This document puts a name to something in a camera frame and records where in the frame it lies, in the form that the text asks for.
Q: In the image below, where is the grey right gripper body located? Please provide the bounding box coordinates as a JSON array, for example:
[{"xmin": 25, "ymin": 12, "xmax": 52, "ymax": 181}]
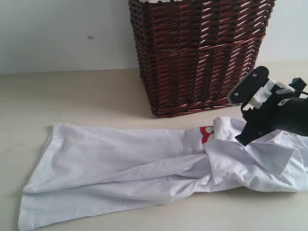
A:
[{"xmin": 242, "ymin": 93, "xmax": 293, "ymax": 135}]

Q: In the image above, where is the white t-shirt red lettering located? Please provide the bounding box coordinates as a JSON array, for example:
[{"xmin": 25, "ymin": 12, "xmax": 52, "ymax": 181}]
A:
[{"xmin": 18, "ymin": 117, "xmax": 308, "ymax": 231}]

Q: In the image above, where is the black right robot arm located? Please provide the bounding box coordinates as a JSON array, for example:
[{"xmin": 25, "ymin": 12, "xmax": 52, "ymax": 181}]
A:
[{"xmin": 234, "ymin": 78, "xmax": 308, "ymax": 146}]

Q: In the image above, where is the dark brown wicker basket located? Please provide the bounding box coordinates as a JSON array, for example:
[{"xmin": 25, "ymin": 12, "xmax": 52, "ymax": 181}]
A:
[{"xmin": 128, "ymin": 0, "xmax": 275, "ymax": 117}]

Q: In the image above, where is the white lace basket liner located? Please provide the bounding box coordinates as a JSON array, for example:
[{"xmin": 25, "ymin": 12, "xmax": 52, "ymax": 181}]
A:
[{"xmin": 139, "ymin": 0, "xmax": 182, "ymax": 4}]

